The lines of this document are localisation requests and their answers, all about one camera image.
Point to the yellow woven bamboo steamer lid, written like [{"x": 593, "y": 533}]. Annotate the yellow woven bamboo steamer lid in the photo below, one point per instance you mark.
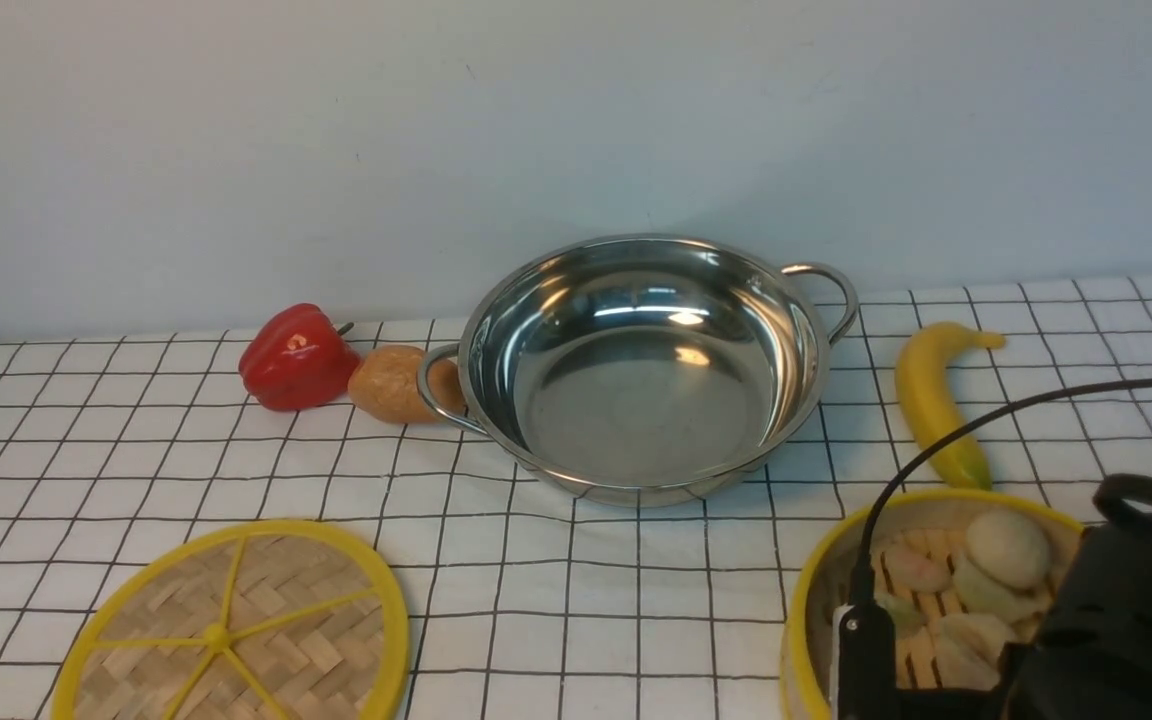
[{"x": 272, "y": 619}]

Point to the white dumpling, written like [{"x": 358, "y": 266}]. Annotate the white dumpling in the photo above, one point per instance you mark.
[{"x": 967, "y": 649}]

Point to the red bell pepper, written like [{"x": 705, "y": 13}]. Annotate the red bell pepper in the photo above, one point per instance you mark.
[{"x": 297, "y": 361}]

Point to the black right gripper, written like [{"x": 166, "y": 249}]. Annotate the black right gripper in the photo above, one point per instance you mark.
[{"x": 1091, "y": 656}]

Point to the white round bun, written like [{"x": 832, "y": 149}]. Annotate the white round bun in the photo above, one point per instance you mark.
[{"x": 1010, "y": 548}]

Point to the yellow banana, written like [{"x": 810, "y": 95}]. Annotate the yellow banana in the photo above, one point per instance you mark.
[{"x": 929, "y": 407}]

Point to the stainless steel pot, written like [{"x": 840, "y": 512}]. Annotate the stainless steel pot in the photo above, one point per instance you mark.
[{"x": 643, "y": 370}]

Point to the brown potato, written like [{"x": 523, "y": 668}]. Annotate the brown potato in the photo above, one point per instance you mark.
[{"x": 385, "y": 386}]

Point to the pale green round bun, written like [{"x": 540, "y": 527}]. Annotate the pale green round bun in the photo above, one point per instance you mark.
[{"x": 980, "y": 593}]

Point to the green dumpling left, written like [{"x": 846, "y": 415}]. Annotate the green dumpling left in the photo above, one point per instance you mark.
[{"x": 906, "y": 617}]

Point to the yellow rimmed bamboo steamer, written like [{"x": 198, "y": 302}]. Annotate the yellow rimmed bamboo steamer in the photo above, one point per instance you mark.
[{"x": 933, "y": 522}]

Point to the pink dumpling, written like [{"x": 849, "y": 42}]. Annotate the pink dumpling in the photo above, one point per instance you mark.
[{"x": 915, "y": 570}]

